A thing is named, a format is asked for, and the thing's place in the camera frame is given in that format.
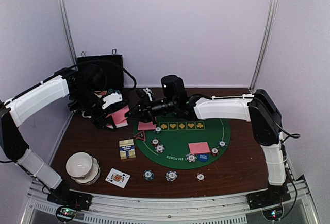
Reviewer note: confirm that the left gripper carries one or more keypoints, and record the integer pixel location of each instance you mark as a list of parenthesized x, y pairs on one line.
[(95, 119)]

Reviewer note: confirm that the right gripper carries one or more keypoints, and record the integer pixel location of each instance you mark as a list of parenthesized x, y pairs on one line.
[(146, 110)]

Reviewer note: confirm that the red card being dealt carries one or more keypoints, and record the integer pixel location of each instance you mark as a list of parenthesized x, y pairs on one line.
[(146, 126)]

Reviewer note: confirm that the red backed card deck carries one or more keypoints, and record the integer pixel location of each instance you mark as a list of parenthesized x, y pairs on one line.
[(119, 117)]

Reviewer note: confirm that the green chips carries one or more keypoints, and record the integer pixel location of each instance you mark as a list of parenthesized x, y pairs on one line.
[(157, 130), (222, 144)]

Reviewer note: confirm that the triangular all-in button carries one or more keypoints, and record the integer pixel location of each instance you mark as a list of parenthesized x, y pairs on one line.
[(140, 136)]

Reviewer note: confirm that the orange chips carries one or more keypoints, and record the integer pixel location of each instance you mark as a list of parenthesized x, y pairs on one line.
[(214, 151), (155, 142)]

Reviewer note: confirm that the blue white chips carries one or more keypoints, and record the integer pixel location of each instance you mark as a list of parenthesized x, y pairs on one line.
[(160, 148), (191, 158)]

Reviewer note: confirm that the face-up jack card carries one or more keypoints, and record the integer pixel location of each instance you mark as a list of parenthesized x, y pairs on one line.
[(117, 178)]

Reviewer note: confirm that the green poker chip stack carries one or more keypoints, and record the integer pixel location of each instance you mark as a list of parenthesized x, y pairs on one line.
[(148, 175)]

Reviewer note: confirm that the blue white poker chip stack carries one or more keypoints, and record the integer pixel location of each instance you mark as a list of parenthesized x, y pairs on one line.
[(171, 175)]

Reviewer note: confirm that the blue small blind button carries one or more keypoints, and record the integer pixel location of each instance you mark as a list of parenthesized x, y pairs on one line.
[(203, 157)]

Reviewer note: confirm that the orange black poker chip stack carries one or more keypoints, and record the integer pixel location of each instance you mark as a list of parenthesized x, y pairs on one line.
[(200, 177)]

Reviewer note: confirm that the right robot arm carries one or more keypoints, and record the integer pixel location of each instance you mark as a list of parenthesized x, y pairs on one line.
[(257, 108)]

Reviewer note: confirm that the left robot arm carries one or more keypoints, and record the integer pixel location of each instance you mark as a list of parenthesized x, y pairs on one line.
[(80, 87)]

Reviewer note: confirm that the teal chips in case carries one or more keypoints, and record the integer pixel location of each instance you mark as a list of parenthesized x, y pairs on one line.
[(113, 91)]

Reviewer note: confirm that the blue gold card box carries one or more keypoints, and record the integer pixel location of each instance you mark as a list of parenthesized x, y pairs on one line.
[(127, 149)]

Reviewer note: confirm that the round green poker mat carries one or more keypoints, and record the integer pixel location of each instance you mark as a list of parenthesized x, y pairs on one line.
[(177, 134)]

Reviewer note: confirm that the black poker case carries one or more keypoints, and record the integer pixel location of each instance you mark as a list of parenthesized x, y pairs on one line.
[(110, 64)]

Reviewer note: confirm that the white ceramic bowl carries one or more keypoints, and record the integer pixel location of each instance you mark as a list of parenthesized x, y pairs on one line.
[(79, 165)]

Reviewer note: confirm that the white scalloped plate stack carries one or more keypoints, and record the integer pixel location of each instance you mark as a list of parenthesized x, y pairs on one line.
[(92, 177)]

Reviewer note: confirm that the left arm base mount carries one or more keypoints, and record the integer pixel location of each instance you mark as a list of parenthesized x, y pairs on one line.
[(75, 200)]

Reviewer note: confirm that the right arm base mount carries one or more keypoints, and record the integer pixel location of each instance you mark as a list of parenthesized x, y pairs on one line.
[(266, 198)]

